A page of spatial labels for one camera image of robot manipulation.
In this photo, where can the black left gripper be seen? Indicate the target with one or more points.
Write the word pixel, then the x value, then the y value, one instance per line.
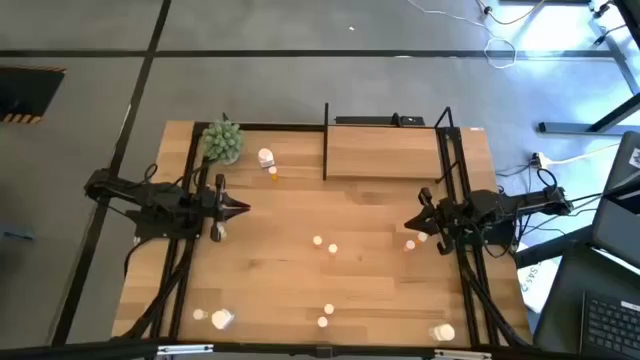
pixel 219 200

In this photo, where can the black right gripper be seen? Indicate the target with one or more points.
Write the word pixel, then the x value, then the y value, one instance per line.
pixel 442 220

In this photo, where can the pink pill bottle white cap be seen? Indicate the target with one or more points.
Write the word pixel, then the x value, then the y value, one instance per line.
pixel 322 321
pixel 410 245

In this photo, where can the white medicine bottle blue label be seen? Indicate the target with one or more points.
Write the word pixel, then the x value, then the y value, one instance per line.
pixel 265 157

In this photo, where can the small white ball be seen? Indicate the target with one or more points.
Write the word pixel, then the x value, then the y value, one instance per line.
pixel 317 241

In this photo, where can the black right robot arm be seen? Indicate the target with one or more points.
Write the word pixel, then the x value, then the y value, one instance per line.
pixel 490 202

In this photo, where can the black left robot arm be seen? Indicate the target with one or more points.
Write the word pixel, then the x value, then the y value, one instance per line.
pixel 165 200

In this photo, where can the large white medicine bottle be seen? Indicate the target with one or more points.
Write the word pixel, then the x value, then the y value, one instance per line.
pixel 221 319
pixel 444 332

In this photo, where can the green plant in patterned pot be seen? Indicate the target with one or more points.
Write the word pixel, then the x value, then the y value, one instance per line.
pixel 222 141

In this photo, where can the black power strip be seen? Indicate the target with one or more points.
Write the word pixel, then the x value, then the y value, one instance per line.
pixel 365 120

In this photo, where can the black desk leg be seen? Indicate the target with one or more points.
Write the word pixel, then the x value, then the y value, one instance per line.
pixel 550 248

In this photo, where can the white printed paper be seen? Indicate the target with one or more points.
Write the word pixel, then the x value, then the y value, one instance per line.
pixel 537 285

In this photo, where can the white power strip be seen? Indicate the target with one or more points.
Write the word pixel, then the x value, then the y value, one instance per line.
pixel 539 160

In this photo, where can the dark laptop with keyboard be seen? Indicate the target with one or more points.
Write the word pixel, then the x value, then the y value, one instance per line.
pixel 570 300

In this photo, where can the grey closed laptop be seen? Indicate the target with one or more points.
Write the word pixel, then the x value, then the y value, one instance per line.
pixel 617 220

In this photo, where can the black floor mat yellow stripes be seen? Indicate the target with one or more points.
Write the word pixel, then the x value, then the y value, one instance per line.
pixel 25 92

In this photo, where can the silver metal bracket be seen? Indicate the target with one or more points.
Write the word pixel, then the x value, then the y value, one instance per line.
pixel 185 349
pixel 462 355

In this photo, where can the black desk frame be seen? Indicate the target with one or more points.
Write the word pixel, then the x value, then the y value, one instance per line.
pixel 565 127

